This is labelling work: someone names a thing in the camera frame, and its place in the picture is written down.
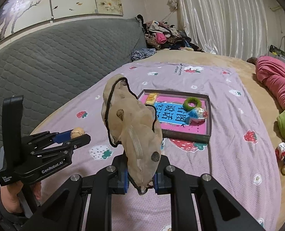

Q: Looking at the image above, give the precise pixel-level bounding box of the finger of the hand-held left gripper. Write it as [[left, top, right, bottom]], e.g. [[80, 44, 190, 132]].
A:
[[30, 135, 91, 160], [24, 130, 72, 147]]

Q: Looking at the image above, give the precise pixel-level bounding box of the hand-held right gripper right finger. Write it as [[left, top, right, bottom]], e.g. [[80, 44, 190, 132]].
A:
[[154, 155, 266, 231]]

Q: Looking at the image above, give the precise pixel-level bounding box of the white satin curtain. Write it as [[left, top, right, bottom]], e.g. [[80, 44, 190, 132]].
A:
[[163, 0, 275, 59]]

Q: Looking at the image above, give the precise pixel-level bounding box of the pile of clothes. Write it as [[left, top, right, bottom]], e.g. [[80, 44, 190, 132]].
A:
[[142, 20, 205, 52]]

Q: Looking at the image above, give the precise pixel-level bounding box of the pink quilt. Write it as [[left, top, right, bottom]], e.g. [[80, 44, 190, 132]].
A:
[[255, 56, 285, 112]]

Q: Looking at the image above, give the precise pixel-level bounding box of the walnut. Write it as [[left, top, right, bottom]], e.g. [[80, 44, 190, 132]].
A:
[[71, 127, 85, 139]]

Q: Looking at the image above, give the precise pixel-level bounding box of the dark floral cloth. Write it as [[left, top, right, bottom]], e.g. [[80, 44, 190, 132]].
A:
[[130, 48, 156, 62]]

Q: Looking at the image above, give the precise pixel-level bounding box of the pink and blue book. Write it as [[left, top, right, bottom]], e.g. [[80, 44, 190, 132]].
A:
[[140, 94, 208, 134]]

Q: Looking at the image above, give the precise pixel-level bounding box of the grey quilted headboard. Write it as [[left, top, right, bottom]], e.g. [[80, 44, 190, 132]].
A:
[[0, 17, 148, 150]]

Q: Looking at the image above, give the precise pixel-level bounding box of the yellow snack packet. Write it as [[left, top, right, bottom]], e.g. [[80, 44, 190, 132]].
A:
[[146, 93, 158, 105]]

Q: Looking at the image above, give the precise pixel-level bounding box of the person's left hand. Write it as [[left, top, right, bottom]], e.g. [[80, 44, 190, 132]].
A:
[[0, 181, 42, 214]]

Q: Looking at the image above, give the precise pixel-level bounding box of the black yellow device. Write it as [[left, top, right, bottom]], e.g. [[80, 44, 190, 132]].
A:
[[270, 44, 285, 58]]

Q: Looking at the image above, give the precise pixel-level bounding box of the grey shallow box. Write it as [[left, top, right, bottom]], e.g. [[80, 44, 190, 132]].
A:
[[136, 90, 212, 143]]

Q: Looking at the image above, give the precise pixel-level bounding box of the person's left forearm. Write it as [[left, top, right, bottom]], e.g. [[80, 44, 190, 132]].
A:
[[0, 185, 37, 231]]

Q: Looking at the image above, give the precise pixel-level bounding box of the tan bed sheet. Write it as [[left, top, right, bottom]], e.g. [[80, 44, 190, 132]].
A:
[[109, 49, 285, 231]]

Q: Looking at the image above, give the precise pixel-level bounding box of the green hair scrunchie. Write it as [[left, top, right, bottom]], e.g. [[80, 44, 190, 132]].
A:
[[183, 97, 202, 109]]

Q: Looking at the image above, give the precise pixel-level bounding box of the red white egg toy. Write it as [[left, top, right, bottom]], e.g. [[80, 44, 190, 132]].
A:
[[193, 108, 208, 122]]

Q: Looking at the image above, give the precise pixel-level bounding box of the purple strawberry print blanket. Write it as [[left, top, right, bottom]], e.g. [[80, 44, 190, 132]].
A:
[[29, 63, 284, 231]]

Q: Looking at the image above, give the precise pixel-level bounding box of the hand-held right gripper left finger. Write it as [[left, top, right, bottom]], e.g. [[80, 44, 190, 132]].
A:
[[21, 155, 129, 231]]

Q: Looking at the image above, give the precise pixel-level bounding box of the brown plush toy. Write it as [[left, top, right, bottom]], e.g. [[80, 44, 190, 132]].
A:
[[101, 74, 162, 195]]

